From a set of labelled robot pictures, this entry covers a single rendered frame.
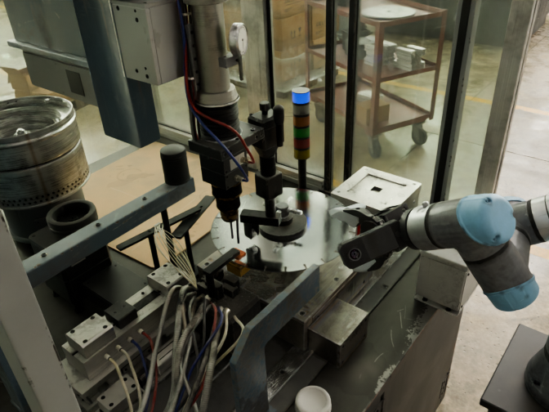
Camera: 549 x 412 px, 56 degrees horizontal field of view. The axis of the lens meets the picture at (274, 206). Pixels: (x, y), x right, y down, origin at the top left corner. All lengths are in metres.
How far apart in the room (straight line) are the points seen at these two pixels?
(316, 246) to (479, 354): 1.27
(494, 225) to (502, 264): 0.07
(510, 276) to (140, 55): 0.66
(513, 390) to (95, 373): 0.83
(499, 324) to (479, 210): 1.65
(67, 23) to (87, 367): 0.67
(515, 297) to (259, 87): 1.09
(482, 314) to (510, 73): 1.36
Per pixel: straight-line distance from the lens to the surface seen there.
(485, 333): 2.34
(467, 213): 0.78
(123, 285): 1.27
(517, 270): 0.84
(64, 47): 1.18
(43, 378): 0.56
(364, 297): 1.28
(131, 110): 0.94
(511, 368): 1.21
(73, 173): 1.53
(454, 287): 1.23
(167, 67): 0.86
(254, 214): 1.07
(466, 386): 2.14
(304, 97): 1.33
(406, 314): 1.26
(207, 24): 0.83
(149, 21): 0.83
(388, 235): 0.88
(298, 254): 1.08
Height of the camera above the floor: 1.62
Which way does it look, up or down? 33 degrees down
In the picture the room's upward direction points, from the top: 3 degrees counter-clockwise
